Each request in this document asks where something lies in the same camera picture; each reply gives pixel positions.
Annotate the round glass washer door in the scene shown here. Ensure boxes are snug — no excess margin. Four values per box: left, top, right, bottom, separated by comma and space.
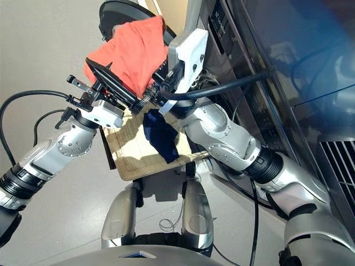
98, 0, 177, 45

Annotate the grey robot torso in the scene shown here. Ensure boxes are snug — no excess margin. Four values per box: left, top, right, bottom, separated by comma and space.
54, 243, 231, 266

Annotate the light grey vertical panel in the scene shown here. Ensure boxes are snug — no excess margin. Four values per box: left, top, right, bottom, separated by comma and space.
182, 0, 207, 37

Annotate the black washer control panel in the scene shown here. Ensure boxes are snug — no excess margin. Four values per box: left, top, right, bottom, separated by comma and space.
207, 7, 226, 55

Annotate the orange cloth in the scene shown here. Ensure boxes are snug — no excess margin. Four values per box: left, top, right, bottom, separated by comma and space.
83, 15, 169, 96

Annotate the dark brown stand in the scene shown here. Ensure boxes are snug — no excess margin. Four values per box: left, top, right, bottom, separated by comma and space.
99, 126, 117, 170

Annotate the black vent grille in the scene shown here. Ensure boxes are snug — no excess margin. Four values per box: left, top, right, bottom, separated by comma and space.
318, 140, 355, 192

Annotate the thin arm cable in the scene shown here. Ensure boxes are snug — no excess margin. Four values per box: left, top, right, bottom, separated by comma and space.
33, 108, 75, 147

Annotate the grey washing machine tower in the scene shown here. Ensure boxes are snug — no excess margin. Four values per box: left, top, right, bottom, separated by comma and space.
191, 0, 355, 222

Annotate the navy blue cloth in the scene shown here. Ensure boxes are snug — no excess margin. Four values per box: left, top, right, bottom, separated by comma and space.
143, 109, 180, 164

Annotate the pale woven basket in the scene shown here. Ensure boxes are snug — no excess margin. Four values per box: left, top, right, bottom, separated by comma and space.
106, 102, 210, 181

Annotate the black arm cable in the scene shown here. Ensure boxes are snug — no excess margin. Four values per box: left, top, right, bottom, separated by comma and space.
159, 69, 271, 266

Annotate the thick arm cable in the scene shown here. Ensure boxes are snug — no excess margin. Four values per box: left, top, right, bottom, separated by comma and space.
0, 90, 84, 167

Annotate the silver robot leg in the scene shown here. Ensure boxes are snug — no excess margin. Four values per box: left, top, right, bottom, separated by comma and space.
180, 177, 215, 250
101, 182, 145, 250

